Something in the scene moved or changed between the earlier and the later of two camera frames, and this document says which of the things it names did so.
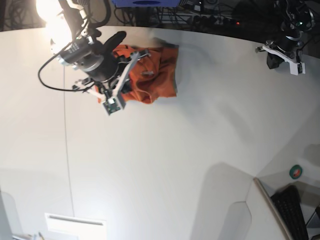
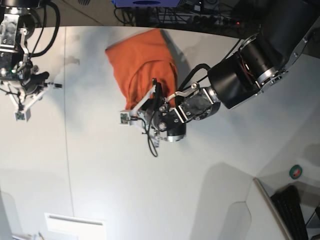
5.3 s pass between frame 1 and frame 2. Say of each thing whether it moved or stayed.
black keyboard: stayed
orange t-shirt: moved
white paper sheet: stayed
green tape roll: stayed
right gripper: moved
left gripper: moved
